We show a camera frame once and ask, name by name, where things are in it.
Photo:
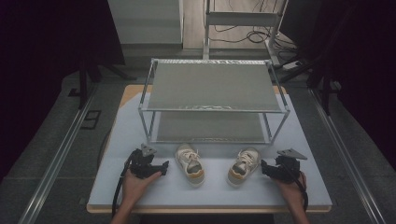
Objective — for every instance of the black floor socket frame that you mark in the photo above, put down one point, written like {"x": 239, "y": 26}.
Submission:
{"x": 91, "y": 119}

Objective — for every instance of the white cabinet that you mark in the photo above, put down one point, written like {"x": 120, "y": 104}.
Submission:
{"x": 144, "y": 21}

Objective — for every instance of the dark curtain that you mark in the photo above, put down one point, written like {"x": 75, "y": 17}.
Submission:
{"x": 49, "y": 62}
{"x": 361, "y": 62}

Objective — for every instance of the white table mat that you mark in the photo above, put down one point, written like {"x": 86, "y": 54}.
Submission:
{"x": 174, "y": 193}

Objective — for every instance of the white and tan sneaker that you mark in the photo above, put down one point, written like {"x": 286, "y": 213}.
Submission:
{"x": 190, "y": 165}
{"x": 243, "y": 166}

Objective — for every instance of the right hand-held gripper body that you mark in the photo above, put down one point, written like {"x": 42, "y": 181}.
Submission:
{"x": 288, "y": 166}

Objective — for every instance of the person's left hand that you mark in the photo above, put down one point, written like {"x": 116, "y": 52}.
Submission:
{"x": 137, "y": 185}

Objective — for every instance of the white metal frame stand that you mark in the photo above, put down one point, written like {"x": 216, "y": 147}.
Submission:
{"x": 241, "y": 19}

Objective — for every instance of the person's right hand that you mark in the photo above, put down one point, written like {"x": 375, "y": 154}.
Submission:
{"x": 289, "y": 189}

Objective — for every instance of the white power strip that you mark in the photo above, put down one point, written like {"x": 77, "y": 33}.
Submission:
{"x": 292, "y": 65}

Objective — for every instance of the black tripod stand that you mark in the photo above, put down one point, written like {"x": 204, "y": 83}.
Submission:
{"x": 320, "y": 77}
{"x": 88, "y": 74}

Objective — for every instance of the grey two-tier shoe rack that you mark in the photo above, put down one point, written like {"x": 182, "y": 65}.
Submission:
{"x": 213, "y": 87}

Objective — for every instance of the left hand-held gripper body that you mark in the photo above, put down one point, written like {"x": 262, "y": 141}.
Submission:
{"x": 140, "y": 163}

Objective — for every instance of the aluminium floor rail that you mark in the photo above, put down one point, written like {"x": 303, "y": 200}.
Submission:
{"x": 345, "y": 155}
{"x": 54, "y": 165}

